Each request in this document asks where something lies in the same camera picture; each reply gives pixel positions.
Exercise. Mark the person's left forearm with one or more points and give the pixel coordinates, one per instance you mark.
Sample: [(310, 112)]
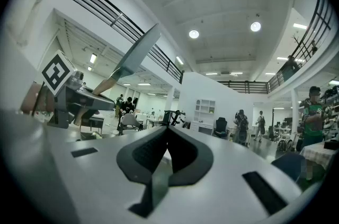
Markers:
[(35, 99)]

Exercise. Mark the wheelchair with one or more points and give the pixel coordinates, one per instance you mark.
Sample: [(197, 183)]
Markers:
[(284, 144)]

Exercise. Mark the black office chair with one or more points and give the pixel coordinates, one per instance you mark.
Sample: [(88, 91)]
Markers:
[(221, 126)]

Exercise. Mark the white plastic chair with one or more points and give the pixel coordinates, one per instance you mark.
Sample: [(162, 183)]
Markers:
[(130, 122)]

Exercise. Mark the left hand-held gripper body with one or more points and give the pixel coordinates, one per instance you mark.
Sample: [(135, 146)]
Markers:
[(59, 85)]

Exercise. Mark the black box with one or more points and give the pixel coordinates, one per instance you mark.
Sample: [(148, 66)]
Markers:
[(331, 144)]

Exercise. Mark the curved black balcony railing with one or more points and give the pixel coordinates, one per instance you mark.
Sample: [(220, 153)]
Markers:
[(304, 48)]

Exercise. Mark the white shelf cabinet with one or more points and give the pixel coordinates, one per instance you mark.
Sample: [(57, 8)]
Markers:
[(204, 114)]

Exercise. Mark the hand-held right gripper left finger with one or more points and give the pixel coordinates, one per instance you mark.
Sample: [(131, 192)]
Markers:
[(137, 162)]

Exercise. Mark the checked tablecloth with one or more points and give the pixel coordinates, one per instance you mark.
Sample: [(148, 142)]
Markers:
[(320, 155)]

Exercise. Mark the long black balcony railing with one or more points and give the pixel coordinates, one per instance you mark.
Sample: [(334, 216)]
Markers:
[(124, 24)]

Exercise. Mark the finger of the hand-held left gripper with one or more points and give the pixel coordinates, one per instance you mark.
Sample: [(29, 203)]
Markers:
[(92, 101)]

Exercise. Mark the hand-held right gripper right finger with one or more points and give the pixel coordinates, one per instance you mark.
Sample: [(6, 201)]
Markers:
[(196, 159)]

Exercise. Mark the round ceiling light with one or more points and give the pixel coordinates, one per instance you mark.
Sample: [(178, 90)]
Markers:
[(194, 34), (255, 26)]

